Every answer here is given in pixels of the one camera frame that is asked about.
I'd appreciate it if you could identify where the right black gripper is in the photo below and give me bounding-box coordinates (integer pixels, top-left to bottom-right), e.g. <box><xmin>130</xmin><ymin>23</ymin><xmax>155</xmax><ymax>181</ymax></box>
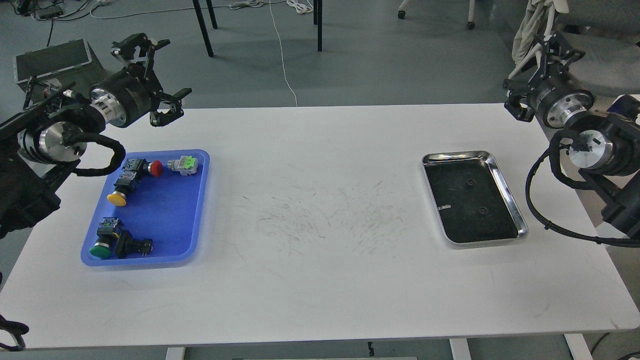
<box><xmin>503</xmin><ymin>31</ymin><xmax>595</xmax><ymax>129</ymax></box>

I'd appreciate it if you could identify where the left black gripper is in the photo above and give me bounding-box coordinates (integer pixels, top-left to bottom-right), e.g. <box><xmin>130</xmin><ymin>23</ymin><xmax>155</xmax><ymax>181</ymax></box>
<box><xmin>90</xmin><ymin>33</ymin><xmax>192</xmax><ymax>128</ymax></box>

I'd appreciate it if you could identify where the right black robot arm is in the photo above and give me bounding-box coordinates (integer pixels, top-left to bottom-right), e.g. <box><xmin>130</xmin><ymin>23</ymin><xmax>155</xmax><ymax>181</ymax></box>
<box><xmin>503</xmin><ymin>32</ymin><xmax>640</xmax><ymax>248</ymax></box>

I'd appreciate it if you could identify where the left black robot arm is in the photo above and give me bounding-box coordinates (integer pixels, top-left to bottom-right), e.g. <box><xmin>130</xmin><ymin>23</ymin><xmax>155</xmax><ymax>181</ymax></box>
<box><xmin>0</xmin><ymin>33</ymin><xmax>192</xmax><ymax>237</ymax></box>

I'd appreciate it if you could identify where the grey office chair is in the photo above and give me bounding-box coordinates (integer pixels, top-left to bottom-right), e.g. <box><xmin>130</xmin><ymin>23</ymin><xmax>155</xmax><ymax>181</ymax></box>
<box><xmin>507</xmin><ymin>0</ymin><xmax>640</xmax><ymax>113</ymax></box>

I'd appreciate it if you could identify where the grey plastic crate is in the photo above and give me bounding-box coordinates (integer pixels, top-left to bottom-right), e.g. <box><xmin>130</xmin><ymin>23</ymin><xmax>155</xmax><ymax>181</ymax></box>
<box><xmin>14</xmin><ymin>39</ymin><xmax>108</xmax><ymax>103</ymax></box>

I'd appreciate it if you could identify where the black table leg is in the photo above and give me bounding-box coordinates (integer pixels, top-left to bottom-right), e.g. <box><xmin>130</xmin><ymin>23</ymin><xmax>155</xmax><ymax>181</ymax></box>
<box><xmin>311</xmin><ymin>0</ymin><xmax>323</xmax><ymax>52</ymax></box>
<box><xmin>192</xmin><ymin>0</ymin><xmax>218</xmax><ymax>59</ymax></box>

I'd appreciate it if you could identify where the blue plastic tray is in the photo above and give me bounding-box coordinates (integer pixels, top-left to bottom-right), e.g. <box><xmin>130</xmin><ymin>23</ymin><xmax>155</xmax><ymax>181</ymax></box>
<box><xmin>80</xmin><ymin>149</ymin><xmax>210</xmax><ymax>267</ymax></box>

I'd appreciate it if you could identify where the silver metal tray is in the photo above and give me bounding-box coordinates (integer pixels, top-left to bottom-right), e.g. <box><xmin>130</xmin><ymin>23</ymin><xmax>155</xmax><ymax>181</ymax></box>
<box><xmin>422</xmin><ymin>150</ymin><xmax>529</xmax><ymax>246</ymax></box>

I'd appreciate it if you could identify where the black table leg right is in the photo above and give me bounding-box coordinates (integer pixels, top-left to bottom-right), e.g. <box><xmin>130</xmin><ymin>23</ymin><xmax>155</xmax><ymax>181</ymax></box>
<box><xmin>311</xmin><ymin>0</ymin><xmax>323</xmax><ymax>52</ymax></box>

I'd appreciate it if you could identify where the red push button switch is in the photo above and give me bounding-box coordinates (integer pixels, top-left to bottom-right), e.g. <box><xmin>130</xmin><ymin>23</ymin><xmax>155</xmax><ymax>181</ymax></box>
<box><xmin>121</xmin><ymin>158</ymin><xmax>163</xmax><ymax>178</ymax></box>

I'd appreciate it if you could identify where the grey green switch part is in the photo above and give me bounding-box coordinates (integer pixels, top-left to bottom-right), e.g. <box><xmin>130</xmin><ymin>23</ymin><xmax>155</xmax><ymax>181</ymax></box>
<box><xmin>166</xmin><ymin>155</ymin><xmax>199</xmax><ymax>176</ymax></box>

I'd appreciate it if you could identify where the yellow push button switch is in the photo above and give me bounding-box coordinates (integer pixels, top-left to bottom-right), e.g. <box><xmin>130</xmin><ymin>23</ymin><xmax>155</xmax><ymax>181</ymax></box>
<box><xmin>106</xmin><ymin>170</ymin><xmax>140</xmax><ymax>207</ymax></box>

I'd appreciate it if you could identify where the white floor cable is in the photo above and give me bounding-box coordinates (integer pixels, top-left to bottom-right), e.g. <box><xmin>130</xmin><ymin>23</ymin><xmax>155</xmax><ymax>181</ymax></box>
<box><xmin>269</xmin><ymin>0</ymin><xmax>299</xmax><ymax>107</ymax></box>

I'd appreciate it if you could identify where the green push button switch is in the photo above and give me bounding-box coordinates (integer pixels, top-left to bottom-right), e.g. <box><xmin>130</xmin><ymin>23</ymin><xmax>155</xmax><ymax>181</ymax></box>
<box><xmin>89</xmin><ymin>217</ymin><xmax>122</xmax><ymax>260</ymax></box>

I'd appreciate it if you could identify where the black switch part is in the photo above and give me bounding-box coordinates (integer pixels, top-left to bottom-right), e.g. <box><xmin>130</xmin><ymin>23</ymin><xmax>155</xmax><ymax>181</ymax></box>
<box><xmin>114</xmin><ymin>230</ymin><xmax>154</xmax><ymax>259</ymax></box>

